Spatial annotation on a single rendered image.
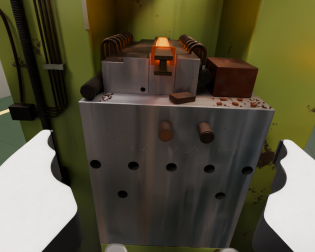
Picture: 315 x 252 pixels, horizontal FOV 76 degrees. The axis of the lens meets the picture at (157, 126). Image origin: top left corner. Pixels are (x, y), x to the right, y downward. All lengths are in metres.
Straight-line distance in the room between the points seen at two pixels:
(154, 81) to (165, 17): 0.50
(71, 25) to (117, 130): 0.31
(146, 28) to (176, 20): 0.12
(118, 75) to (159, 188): 0.28
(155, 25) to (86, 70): 0.40
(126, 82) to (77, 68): 0.21
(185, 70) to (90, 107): 0.21
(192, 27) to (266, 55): 0.38
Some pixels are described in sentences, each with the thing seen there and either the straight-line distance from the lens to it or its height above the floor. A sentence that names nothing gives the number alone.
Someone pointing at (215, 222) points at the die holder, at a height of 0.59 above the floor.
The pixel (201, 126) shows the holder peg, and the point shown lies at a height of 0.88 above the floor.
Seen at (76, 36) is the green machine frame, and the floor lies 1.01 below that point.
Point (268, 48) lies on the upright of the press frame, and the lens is 0.63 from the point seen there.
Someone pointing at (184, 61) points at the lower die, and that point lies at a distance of 0.43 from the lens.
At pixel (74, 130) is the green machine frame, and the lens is 0.70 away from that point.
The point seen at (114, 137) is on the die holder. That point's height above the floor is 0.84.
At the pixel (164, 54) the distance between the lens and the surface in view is 0.33.
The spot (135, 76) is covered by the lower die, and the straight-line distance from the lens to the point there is 0.44.
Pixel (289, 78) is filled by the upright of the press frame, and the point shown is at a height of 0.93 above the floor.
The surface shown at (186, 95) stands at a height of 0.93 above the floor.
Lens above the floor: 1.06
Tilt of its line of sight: 28 degrees down
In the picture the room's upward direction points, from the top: 2 degrees clockwise
